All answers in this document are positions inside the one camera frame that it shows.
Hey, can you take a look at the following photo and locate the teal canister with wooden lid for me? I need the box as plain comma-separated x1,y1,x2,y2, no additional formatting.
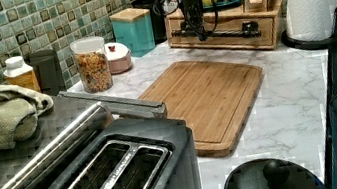
110,8,155,58

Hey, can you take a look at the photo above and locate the black round lid with knob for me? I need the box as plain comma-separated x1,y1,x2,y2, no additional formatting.
224,158,326,189

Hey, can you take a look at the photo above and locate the black paper towel holder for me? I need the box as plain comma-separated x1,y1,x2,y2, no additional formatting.
280,7,337,51

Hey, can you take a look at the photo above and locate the blue round plate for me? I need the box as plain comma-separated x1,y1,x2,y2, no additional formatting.
216,0,243,10

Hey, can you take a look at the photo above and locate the stainless toaster oven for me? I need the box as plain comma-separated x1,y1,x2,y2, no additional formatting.
0,92,168,189

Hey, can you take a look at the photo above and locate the black cup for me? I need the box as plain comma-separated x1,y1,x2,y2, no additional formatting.
26,49,65,96

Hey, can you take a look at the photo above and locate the wooden drawer with black handle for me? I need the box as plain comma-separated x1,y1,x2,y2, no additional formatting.
166,3,278,61

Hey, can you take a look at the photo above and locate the wooden drawer cabinet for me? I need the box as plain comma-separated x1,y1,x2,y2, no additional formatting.
162,0,294,66

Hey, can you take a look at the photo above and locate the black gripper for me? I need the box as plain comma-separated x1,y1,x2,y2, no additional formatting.
151,0,225,48

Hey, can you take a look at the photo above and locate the white capped bottle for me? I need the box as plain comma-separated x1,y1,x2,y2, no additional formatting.
3,56,41,92

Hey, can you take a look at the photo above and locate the black container behind canister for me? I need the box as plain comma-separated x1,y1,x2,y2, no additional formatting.
131,0,167,44

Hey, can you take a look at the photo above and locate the bamboo cutting board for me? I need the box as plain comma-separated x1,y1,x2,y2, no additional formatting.
139,61,263,157

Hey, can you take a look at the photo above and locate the clear cereal jar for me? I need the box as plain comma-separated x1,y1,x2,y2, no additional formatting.
69,36,113,93

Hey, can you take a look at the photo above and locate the silver toaster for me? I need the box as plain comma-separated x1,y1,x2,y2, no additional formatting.
9,108,204,189

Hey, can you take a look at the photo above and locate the white pink lidded pot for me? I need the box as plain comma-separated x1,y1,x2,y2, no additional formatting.
105,42,132,75

